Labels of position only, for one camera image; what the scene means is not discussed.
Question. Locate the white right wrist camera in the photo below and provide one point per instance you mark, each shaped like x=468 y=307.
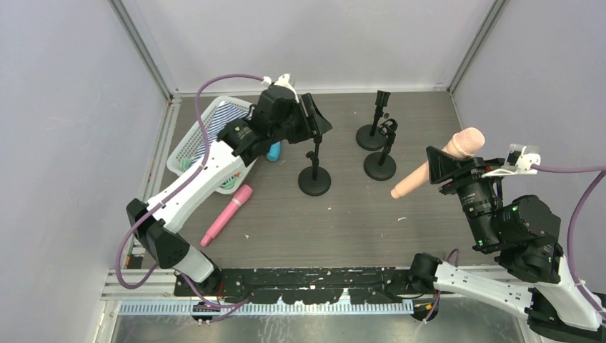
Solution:
x=519 y=161

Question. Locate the white plastic basket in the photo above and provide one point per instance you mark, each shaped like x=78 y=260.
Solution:
x=194 y=142

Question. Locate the black front microphone stand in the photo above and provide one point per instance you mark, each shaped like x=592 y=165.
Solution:
x=380 y=166

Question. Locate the blue striped cloth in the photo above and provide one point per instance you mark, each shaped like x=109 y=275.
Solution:
x=222 y=115

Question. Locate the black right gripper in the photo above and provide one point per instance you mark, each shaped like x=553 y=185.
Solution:
x=463 y=171

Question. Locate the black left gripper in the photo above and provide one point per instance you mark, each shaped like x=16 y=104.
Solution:
x=306 y=116

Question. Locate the black microphone stand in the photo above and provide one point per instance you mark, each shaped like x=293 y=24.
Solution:
x=314 y=180
x=380 y=166
x=367 y=136

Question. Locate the blue microphone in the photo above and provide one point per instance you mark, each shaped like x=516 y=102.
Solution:
x=274 y=152

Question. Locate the beige microphone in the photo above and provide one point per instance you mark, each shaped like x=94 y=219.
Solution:
x=463 y=144

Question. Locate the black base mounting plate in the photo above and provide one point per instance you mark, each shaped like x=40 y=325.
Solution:
x=362 y=285

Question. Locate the green cloth in basket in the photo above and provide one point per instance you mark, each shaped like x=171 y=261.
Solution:
x=185 y=164

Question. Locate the pink microphone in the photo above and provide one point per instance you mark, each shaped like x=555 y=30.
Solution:
x=240 y=197

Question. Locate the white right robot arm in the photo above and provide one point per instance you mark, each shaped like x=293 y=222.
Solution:
x=523 y=236

